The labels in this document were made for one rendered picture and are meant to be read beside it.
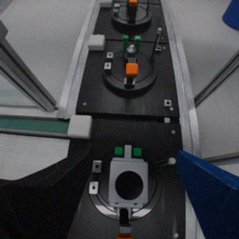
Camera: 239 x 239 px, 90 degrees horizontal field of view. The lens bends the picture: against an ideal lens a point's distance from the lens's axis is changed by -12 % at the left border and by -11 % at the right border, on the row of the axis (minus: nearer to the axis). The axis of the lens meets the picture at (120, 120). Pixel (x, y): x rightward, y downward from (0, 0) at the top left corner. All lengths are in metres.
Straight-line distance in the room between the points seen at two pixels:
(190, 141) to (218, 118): 0.21
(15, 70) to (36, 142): 0.21
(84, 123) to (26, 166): 0.20
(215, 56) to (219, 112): 0.27
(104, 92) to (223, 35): 0.71
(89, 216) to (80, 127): 0.17
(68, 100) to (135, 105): 0.17
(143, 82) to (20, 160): 0.36
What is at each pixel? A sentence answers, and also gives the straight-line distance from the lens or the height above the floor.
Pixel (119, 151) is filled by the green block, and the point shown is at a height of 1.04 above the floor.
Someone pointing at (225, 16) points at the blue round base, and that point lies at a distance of 1.01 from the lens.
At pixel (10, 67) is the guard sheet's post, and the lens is 0.24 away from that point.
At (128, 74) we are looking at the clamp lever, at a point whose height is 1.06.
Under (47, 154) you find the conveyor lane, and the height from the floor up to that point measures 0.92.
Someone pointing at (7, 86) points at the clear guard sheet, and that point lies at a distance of 0.33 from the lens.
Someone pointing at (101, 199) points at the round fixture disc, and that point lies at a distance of 0.26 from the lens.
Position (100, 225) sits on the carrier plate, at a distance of 0.29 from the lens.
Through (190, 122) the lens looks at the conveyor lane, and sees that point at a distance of 0.35.
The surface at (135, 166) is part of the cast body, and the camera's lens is 0.16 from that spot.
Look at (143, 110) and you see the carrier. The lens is 0.31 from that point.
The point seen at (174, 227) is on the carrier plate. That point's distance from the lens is 0.31.
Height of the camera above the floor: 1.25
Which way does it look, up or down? 69 degrees down
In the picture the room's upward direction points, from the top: 1 degrees clockwise
